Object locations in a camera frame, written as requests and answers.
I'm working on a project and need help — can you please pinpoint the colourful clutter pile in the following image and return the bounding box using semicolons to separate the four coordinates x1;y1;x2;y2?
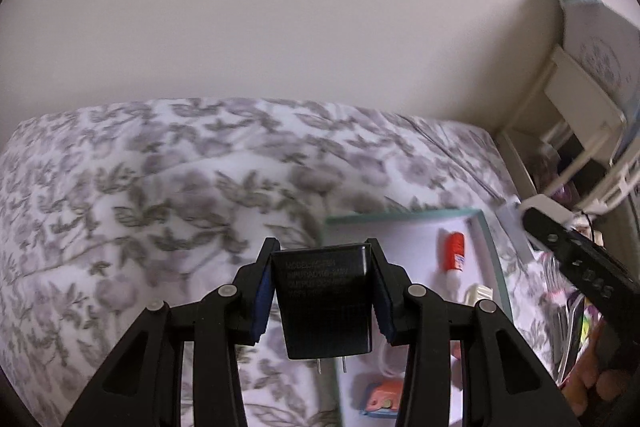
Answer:
540;253;600;384

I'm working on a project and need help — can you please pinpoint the white shelf unit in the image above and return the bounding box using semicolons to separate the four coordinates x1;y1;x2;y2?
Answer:
494;0;640;218

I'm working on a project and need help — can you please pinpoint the black power adapter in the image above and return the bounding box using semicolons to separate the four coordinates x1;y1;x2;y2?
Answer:
271;244;372;361

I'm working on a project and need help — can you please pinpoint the floral grey white bedspread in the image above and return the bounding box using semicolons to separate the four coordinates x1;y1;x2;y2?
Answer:
1;98;552;426

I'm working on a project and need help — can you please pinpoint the cream slatted plastic piece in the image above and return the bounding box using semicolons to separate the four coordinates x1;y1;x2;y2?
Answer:
463;284;494;307

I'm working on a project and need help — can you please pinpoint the white tray with teal rim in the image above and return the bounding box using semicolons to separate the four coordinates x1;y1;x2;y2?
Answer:
324;209;515;426

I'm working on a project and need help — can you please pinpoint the right hand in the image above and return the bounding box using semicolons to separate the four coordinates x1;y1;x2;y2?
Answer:
561;323;631;417

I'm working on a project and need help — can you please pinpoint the red glue tube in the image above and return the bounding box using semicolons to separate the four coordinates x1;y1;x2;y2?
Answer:
442;232;465;303

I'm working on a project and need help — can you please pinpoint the orange blue small tag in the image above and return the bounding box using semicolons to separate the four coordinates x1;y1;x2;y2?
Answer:
360;379;404;418

